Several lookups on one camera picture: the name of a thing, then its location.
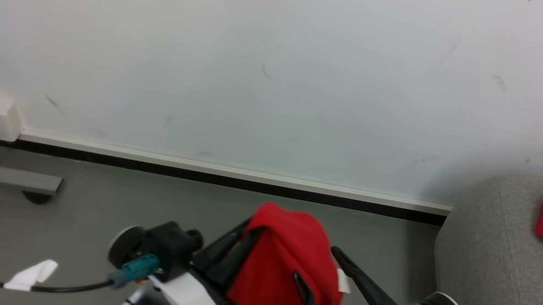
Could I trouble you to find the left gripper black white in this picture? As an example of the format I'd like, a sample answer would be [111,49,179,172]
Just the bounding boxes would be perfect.
[105,195,265,296]

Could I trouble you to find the white and black baseboard strip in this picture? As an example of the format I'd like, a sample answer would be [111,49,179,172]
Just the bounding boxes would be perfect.
[0,125,454,228]

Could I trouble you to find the white tape tag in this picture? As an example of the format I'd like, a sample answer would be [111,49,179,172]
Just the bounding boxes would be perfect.
[3,252,60,298]

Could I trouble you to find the black round foot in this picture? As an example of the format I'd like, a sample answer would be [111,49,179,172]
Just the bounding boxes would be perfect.
[20,190,54,208]

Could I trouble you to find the grey metal foot bar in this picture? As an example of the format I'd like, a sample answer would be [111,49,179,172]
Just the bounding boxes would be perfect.
[0,166,64,197]

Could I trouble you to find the black cable teal connector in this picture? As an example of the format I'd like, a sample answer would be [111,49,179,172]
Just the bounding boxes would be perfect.
[0,227,162,305]

